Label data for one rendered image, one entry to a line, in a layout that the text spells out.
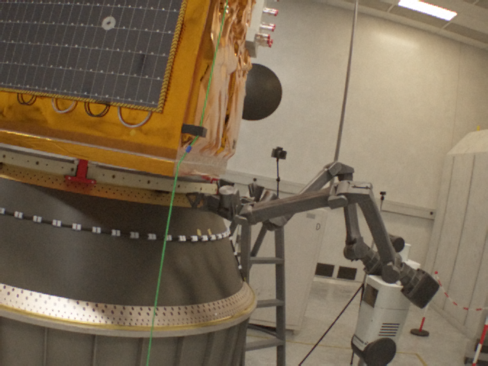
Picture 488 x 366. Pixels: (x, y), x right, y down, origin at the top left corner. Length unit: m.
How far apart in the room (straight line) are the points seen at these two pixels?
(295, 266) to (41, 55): 4.65
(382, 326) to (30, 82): 1.68
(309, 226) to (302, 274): 0.53
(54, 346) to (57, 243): 0.40
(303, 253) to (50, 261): 4.38
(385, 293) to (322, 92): 8.12
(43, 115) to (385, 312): 1.54
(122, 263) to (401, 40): 9.18
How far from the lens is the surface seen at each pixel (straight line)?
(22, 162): 2.06
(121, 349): 2.03
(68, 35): 1.88
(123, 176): 2.09
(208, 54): 1.83
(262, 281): 6.08
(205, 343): 2.31
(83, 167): 2.03
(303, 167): 9.98
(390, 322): 2.26
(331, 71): 10.21
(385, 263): 2.01
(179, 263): 2.21
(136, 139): 1.78
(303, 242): 6.03
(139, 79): 1.76
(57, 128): 1.88
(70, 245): 2.00
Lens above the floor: 1.81
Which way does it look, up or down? 2 degrees down
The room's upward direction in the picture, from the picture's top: 11 degrees clockwise
